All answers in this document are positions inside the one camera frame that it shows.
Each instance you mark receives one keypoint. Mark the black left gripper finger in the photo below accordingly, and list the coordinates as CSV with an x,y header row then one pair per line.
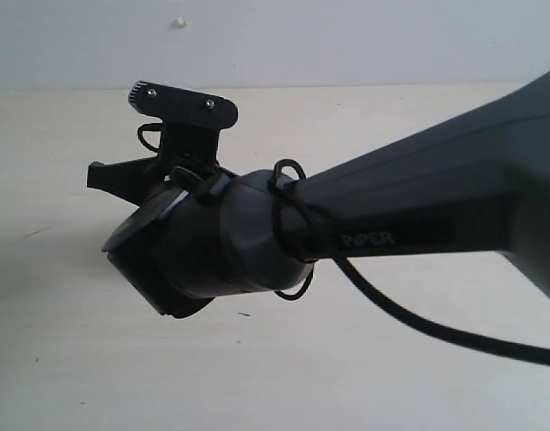
x,y
132,181

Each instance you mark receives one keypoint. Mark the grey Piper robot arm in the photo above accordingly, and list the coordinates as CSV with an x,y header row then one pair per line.
x,y
477,182

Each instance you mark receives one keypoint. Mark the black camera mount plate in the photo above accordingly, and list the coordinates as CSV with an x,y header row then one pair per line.
x,y
191,121

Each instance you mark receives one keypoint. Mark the white blob on wall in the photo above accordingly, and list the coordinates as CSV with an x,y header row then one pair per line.
x,y
180,23

